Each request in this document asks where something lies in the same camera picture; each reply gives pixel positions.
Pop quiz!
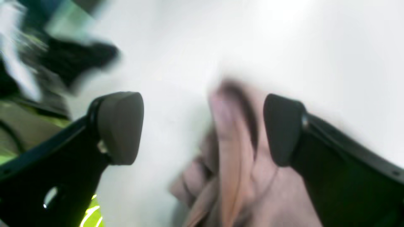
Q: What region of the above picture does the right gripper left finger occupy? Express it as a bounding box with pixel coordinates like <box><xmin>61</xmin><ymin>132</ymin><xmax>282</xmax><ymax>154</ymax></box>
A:
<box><xmin>0</xmin><ymin>91</ymin><xmax>144</xmax><ymax>227</ymax></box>

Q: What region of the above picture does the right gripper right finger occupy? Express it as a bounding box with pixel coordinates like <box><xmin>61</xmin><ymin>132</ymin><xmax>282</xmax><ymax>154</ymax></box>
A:
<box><xmin>264</xmin><ymin>94</ymin><xmax>404</xmax><ymax>227</ymax></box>

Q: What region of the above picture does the pink T-shirt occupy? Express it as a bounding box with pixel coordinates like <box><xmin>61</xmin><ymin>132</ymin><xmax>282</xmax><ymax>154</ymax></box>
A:
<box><xmin>170</xmin><ymin>80</ymin><xmax>322</xmax><ymax>227</ymax></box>

